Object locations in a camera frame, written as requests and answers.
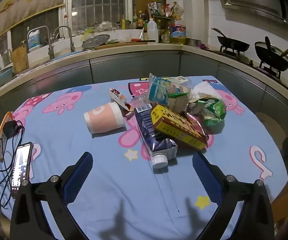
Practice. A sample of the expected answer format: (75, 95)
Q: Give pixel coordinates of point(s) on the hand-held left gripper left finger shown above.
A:
(79, 177)

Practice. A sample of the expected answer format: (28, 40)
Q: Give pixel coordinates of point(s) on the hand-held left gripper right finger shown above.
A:
(206, 180)

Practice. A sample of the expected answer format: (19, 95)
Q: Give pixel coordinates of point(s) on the beige round bin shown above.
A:
(271, 127)

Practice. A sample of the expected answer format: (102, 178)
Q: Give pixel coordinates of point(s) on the dark red foil wrapper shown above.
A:
(196, 125)

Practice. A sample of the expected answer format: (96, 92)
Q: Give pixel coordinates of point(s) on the pink and white paper cup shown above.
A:
(104, 117)

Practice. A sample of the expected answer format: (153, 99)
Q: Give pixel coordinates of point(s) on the yellow and red box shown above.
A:
(173, 122)

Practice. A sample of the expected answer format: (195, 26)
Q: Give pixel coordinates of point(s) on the green snack bag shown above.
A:
(213, 112)

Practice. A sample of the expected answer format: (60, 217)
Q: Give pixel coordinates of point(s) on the dark blue carton white cap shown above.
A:
(146, 127)

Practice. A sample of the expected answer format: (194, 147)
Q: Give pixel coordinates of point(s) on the green and white small carton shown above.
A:
(178, 102)

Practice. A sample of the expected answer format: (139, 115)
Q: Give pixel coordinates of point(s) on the red and white snack wrapper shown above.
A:
(116, 96)

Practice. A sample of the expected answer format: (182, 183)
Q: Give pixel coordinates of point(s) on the white tissue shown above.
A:
(203, 88)

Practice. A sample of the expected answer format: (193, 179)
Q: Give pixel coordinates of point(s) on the clear plastic wrapper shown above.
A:
(139, 102)

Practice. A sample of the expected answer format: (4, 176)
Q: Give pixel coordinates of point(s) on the light blue printed packet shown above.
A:
(158, 90)

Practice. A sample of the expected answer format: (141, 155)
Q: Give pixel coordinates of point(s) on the clear plastic bottle white label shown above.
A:
(180, 80)

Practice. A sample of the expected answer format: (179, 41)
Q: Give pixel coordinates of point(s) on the cartoon pig printed blanket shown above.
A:
(96, 155)

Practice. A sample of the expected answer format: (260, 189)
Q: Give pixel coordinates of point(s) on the black smartphone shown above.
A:
(21, 165)

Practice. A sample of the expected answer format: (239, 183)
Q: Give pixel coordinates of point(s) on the black gas stove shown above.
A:
(272, 71)

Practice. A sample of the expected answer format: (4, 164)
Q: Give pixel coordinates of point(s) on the black charger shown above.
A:
(11, 129)

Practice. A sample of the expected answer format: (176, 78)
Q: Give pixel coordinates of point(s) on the black wok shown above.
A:
(271, 62)

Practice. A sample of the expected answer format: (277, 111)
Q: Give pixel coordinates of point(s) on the orange power strip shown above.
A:
(0, 135)

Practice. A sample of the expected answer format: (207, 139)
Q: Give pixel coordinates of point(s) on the glass wok lid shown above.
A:
(277, 52)

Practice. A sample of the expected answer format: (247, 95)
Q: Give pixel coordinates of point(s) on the black frying pan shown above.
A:
(233, 46)

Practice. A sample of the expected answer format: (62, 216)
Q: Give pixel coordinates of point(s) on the blue sink basin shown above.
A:
(66, 55)

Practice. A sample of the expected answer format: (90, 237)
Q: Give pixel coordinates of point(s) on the light blue plastic bowl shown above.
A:
(4, 76)

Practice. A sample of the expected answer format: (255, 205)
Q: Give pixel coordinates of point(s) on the small wooden cutting board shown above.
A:
(20, 58)

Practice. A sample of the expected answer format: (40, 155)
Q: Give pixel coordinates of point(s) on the purple cloth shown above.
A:
(203, 46)

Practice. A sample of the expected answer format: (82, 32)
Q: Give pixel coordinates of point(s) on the grey round lid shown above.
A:
(95, 41)

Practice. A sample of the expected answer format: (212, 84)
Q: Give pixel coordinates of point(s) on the long wooden cutting board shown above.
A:
(124, 45)

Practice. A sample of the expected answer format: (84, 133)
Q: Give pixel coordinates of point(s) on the blue and white detergent bottle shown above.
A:
(35, 40)

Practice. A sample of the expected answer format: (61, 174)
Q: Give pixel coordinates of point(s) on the large cooking oil bottle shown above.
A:
(178, 33)

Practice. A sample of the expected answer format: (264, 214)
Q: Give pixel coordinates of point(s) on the steel range hood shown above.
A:
(256, 2)

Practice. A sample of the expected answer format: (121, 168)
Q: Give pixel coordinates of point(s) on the white plastic jug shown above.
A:
(152, 32)

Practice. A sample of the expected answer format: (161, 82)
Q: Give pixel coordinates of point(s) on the row of sauce bottles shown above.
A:
(135, 21)

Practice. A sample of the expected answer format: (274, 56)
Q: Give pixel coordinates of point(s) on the pile of seasoning packets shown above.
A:
(165, 8)

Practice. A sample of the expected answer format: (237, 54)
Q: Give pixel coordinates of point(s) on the barred window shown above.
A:
(99, 0)

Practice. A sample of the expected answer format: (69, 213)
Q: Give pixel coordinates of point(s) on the fruit printed wall poster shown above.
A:
(26, 2)

